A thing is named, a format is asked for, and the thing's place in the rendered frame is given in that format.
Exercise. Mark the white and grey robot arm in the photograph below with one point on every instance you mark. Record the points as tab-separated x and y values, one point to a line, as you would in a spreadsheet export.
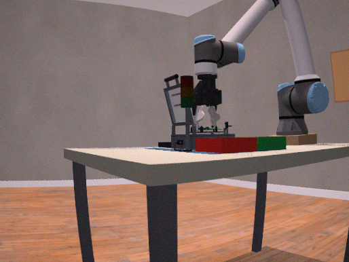
305	96

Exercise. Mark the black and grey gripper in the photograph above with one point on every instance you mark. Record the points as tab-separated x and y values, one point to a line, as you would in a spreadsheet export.
209	95

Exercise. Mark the red bin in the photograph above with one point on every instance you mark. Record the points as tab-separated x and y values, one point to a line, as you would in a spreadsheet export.
226	145

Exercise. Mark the green bin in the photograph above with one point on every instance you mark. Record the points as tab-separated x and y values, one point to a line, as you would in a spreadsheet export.
271	143

